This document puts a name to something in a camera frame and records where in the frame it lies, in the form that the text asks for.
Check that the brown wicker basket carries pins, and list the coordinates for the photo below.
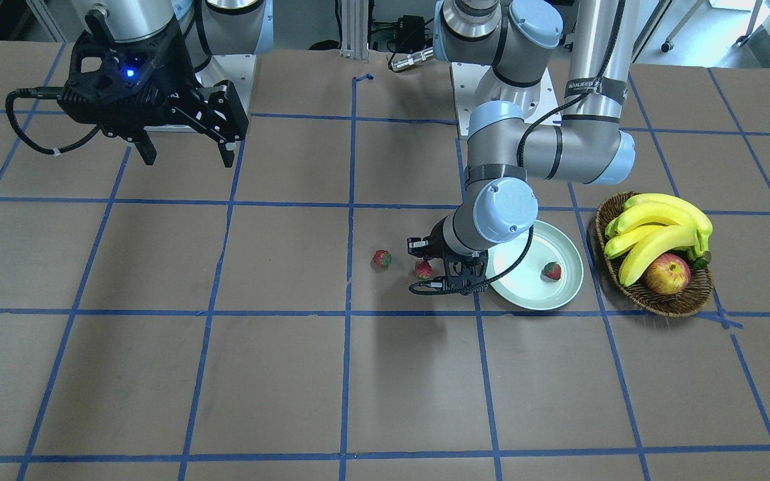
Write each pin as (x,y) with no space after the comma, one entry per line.
(685,303)

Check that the yellow banana bunch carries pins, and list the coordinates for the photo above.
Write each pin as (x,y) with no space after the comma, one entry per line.
(647,226)

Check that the red yellow apple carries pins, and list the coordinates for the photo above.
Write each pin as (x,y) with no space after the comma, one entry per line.
(667,275)

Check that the aluminium frame post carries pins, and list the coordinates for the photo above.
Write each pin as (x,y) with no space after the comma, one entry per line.
(354,19)

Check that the light green plate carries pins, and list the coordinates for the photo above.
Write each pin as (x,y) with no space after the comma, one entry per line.
(526,287)

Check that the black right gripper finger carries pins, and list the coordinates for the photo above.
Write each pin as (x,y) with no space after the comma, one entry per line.
(145,147)
(228,151)

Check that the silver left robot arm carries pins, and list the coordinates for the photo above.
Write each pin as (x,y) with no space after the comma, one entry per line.
(505,150)

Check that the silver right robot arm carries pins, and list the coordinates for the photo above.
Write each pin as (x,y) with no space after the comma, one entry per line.
(209,28)

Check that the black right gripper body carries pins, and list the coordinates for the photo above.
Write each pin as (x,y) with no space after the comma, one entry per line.
(182,81)

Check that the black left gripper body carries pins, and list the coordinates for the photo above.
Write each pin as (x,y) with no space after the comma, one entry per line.
(437,246)

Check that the red strawberry picked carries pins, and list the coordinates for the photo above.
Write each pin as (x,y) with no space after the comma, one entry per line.
(382,258)
(552,271)
(423,271)

